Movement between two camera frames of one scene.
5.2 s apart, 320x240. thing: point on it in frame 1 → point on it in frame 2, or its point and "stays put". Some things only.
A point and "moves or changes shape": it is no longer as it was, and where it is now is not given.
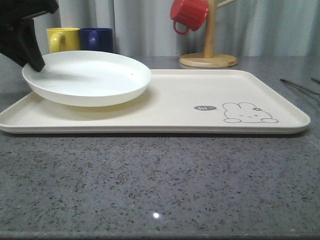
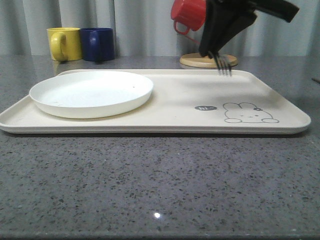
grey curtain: (146, 28) stays put
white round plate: (86, 78) moves or changes shape
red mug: (192, 13) stays put
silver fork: (315, 93) → (223, 63)
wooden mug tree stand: (209, 59) stays put
